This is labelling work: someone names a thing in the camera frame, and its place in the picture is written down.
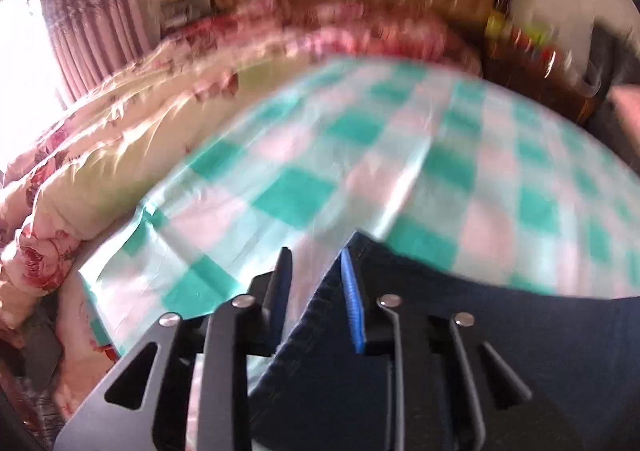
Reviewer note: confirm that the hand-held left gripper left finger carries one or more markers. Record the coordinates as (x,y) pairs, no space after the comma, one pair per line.
(284,281)

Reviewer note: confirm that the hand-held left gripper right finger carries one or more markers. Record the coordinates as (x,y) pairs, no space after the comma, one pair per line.
(352,306)

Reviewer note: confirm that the dark blue denim pants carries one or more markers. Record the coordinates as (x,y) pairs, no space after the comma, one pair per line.
(550,331)

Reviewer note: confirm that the green white checkered bed sheet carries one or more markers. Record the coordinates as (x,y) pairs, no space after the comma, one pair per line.
(380,141)

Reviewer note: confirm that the cream floral quilt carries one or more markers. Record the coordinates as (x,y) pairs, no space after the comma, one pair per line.
(100,141)

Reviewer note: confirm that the red floral blanket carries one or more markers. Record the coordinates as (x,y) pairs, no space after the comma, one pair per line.
(350,26)

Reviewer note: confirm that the dark wooden nightstand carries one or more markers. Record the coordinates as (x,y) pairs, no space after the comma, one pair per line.
(540,81)

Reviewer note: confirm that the pink pleated curtain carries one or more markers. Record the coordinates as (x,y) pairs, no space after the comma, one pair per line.
(95,31)

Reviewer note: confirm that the yellow jar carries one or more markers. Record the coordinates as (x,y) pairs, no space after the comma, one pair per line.
(495,23)

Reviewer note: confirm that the large pink pillow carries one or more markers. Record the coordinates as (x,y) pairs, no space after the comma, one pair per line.
(629,103)

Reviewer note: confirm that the black leather armchair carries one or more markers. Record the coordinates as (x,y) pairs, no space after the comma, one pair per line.
(612,56)

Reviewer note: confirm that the grey wall socket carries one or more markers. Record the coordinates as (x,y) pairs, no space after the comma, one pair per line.
(176,12)

